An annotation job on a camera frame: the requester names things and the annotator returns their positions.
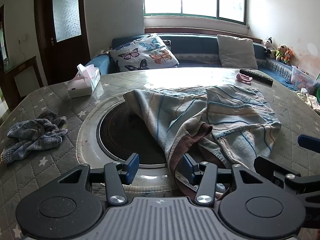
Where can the clear plastic storage box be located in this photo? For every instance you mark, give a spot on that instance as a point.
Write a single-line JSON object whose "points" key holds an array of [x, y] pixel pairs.
{"points": [[301, 79]]}

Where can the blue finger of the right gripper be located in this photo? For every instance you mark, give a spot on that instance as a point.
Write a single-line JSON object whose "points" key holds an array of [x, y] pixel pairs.
{"points": [[308, 142]]}

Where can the blue striped towel garment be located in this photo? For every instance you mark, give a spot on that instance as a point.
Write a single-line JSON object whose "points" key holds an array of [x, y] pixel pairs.
{"points": [[226, 125]]}

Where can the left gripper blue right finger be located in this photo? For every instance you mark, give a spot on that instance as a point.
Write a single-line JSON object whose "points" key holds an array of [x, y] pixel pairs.
{"points": [[190, 169]]}

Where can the black white plush toy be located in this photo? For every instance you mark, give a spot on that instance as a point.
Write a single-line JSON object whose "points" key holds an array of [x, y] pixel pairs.
{"points": [[269, 48]]}

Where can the dark wooden door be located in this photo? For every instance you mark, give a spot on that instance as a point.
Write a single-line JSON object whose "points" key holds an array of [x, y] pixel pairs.
{"points": [[61, 37]]}

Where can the butterfly print pillow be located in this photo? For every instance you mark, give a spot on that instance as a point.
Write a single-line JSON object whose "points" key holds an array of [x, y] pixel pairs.
{"points": [[147, 52]]}

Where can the green plastic basin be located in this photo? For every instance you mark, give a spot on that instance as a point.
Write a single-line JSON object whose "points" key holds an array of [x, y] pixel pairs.
{"points": [[316, 85]]}

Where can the blue sofa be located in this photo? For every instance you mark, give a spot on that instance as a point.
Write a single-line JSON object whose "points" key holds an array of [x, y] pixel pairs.
{"points": [[195, 50]]}

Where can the brown plush toy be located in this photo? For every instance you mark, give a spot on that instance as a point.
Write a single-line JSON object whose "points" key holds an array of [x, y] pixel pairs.
{"points": [[279, 53]]}

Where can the pink hair band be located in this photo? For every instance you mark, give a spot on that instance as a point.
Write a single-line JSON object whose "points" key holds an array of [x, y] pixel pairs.
{"points": [[244, 78]]}

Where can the orange plush toy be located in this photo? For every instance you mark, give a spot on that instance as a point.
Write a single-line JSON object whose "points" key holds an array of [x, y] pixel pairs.
{"points": [[287, 56]]}

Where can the beige square cushion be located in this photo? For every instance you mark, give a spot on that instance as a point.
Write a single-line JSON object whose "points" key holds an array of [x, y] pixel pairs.
{"points": [[236, 52]]}

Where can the white tissue box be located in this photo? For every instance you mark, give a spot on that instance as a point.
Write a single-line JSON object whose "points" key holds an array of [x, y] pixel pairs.
{"points": [[85, 81]]}

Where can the dark blue knitted cloth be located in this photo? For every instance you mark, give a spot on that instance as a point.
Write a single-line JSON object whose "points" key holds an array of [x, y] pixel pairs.
{"points": [[43, 133]]}

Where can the dark wooden side cabinet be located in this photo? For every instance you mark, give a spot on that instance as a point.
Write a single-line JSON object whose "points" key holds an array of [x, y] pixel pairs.
{"points": [[20, 81]]}

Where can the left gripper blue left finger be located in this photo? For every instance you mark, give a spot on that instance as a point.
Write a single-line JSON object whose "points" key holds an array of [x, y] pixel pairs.
{"points": [[130, 168]]}

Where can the black remote control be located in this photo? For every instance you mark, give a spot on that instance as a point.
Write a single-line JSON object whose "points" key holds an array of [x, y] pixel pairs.
{"points": [[257, 76]]}

